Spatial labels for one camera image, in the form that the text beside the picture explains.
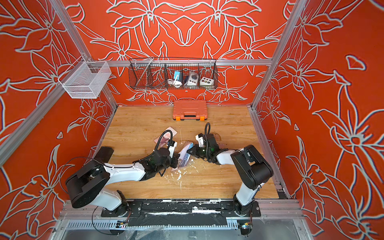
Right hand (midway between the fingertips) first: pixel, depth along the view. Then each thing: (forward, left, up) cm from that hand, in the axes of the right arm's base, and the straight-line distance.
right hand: (184, 152), depth 87 cm
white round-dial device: (+36, -5, +27) cm, 45 cm away
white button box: (+38, -13, +23) cm, 47 cm away
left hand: (-1, +2, 0) cm, 3 cm away
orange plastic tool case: (+36, -2, -1) cm, 36 cm away
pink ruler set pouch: (-2, +1, -2) cm, 3 cm away
